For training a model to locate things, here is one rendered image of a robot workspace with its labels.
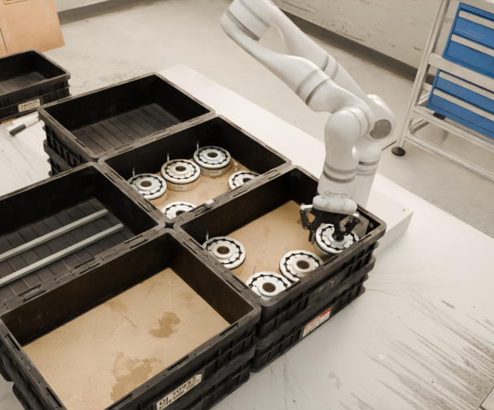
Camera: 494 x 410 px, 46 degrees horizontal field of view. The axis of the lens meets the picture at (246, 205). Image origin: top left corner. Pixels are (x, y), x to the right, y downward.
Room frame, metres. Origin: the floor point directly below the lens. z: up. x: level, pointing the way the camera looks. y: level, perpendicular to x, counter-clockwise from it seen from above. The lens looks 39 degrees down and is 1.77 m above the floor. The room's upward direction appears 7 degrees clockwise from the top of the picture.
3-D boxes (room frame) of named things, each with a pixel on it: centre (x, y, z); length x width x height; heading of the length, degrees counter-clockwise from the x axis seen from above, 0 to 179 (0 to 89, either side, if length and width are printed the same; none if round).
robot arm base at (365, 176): (1.28, -0.28, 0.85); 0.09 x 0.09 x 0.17; 61
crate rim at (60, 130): (1.39, 0.35, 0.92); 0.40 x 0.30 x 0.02; 137
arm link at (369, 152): (1.28, -0.28, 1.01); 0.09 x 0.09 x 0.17; 15
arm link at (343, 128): (1.00, -0.18, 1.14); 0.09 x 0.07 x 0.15; 141
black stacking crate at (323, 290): (0.98, -0.09, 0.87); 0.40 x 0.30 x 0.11; 137
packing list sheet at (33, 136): (1.63, 0.63, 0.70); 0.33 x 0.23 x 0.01; 140
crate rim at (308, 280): (0.98, -0.09, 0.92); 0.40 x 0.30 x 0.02; 137
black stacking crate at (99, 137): (1.39, 0.35, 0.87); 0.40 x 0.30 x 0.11; 137
